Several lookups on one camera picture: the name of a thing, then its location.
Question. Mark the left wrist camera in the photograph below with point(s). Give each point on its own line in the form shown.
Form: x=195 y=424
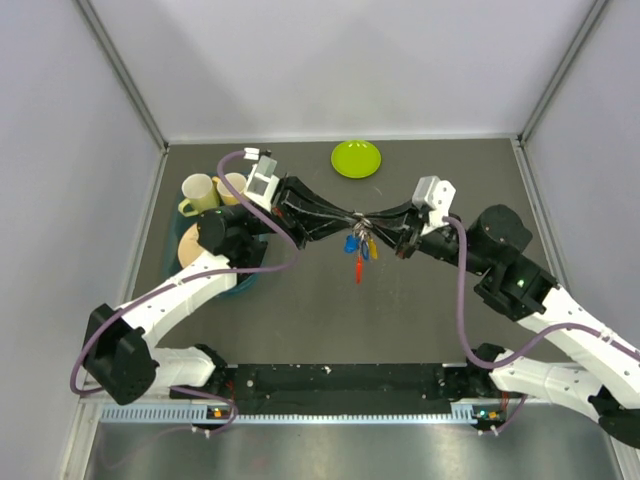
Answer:
x=262 y=181

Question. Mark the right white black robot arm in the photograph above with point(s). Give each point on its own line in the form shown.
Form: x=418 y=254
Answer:
x=573 y=359

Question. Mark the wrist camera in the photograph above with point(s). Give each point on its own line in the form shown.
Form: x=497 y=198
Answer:
x=262 y=181
x=433 y=198

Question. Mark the blue key tag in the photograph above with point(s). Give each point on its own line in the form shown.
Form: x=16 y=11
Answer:
x=357 y=245

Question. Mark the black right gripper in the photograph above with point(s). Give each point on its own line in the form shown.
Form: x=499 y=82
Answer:
x=404 y=238

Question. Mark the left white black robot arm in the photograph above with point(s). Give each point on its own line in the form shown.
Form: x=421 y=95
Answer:
x=121 y=348

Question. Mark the pale green mug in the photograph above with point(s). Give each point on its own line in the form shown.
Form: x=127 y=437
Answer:
x=200 y=195

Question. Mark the grey slotted cable duct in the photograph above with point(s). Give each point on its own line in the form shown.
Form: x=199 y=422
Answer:
x=203 y=414

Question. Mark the red-handled metal key holder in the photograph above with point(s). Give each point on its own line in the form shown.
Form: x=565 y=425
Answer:
x=362 y=228

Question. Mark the patterned wooden plate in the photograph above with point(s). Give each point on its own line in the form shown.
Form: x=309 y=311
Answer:
x=188 y=247

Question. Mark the aluminium frame rail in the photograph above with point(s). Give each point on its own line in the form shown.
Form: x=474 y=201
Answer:
x=129 y=383

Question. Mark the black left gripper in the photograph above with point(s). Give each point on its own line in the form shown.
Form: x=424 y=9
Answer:
x=295 y=192

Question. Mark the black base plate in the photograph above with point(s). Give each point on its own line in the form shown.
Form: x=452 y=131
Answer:
x=429 y=380

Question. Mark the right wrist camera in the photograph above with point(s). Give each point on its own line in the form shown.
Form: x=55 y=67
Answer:
x=433 y=198

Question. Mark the lime green plate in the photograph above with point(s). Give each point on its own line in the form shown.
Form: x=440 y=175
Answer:
x=356 y=159

